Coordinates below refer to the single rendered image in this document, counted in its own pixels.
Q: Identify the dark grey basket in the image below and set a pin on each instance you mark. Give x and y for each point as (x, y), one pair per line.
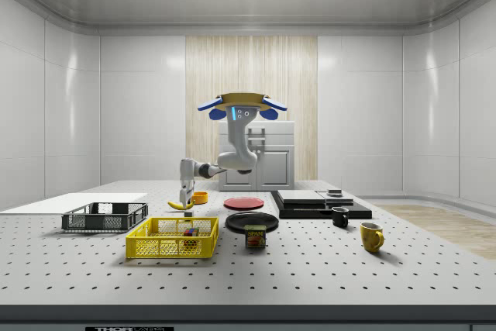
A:
(104, 221)

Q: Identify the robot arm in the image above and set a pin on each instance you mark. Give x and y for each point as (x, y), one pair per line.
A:
(238, 141)

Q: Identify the drone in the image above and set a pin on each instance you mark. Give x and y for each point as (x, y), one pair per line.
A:
(242, 98)

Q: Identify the black plate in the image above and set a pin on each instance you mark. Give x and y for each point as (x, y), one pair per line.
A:
(252, 220)

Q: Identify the black mug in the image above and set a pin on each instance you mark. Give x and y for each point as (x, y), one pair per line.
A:
(339, 218)

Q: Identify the puzzle cube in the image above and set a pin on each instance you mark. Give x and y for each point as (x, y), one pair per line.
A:
(191, 233)

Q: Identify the white cabinet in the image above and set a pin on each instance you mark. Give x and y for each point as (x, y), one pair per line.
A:
(277, 164)

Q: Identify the red plate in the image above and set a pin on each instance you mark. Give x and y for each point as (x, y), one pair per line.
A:
(243, 203)

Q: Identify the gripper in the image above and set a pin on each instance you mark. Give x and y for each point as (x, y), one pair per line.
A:
(186, 194)

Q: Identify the yellow bowl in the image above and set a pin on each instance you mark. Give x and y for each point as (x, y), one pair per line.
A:
(201, 198)

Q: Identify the yellow mug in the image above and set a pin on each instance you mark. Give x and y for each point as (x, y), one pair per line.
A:
(370, 238)

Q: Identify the yellow basket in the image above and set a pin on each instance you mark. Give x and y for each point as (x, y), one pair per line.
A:
(170, 247)

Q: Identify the flat-sided can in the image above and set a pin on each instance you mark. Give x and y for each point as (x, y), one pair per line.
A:
(255, 237)

